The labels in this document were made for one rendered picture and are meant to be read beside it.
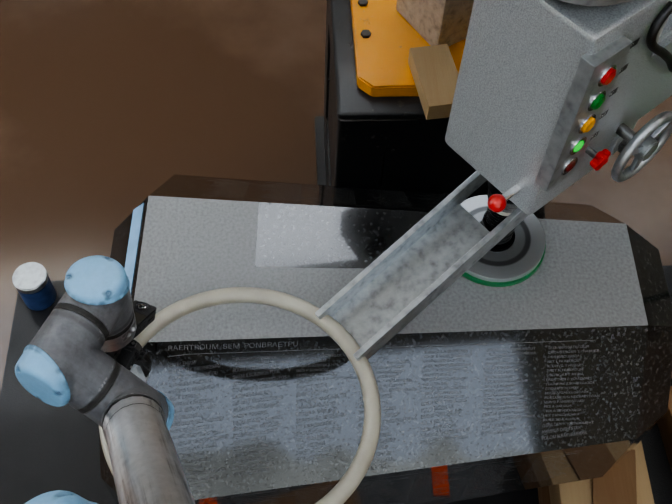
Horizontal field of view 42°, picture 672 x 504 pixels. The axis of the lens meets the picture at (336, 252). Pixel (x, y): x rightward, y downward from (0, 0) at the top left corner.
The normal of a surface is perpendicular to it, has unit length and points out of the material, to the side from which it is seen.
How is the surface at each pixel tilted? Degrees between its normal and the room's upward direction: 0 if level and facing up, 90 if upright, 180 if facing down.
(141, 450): 42
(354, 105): 0
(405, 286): 16
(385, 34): 0
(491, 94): 90
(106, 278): 9
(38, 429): 0
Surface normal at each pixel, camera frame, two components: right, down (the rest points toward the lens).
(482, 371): 0.06, 0.22
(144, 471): -0.22, -0.93
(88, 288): 0.13, -0.63
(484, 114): -0.77, 0.53
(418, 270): -0.18, -0.37
